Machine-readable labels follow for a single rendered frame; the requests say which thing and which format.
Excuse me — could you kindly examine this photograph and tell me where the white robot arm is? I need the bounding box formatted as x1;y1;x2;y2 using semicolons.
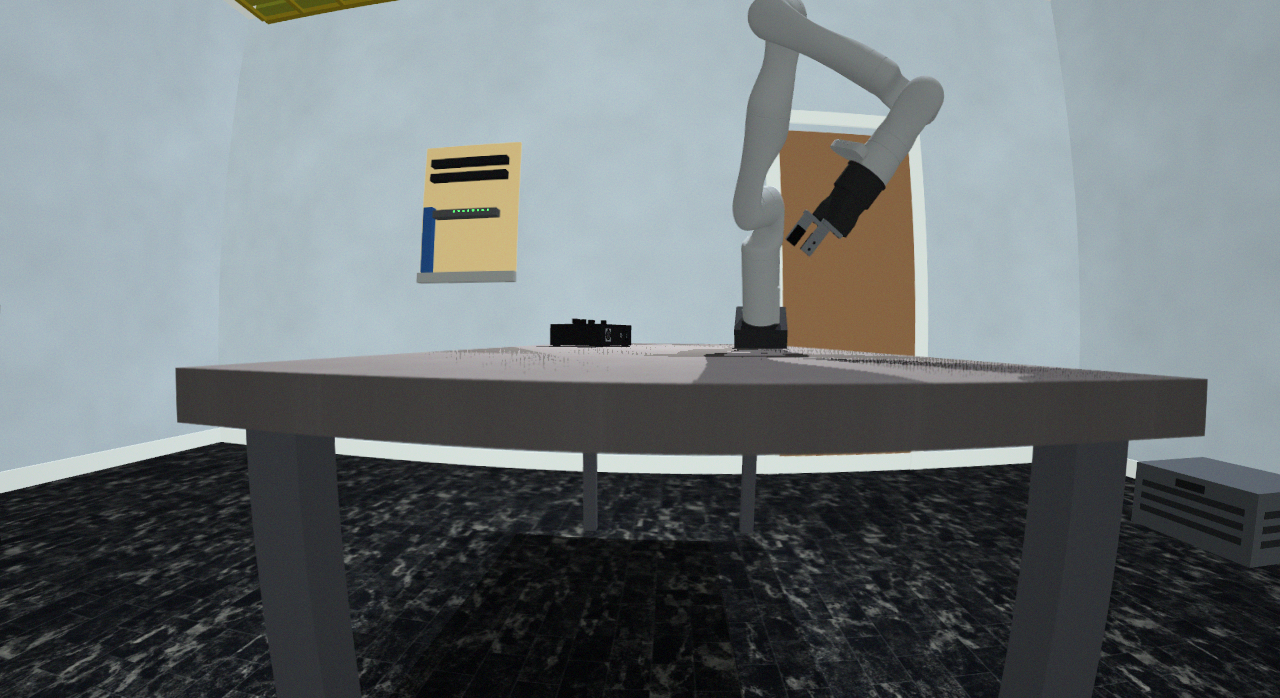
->
733;0;945;327

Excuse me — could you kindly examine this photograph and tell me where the black lighting desk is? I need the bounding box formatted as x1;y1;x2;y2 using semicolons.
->
550;318;631;347

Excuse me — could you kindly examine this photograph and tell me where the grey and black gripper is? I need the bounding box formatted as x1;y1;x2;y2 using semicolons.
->
785;140;899;256

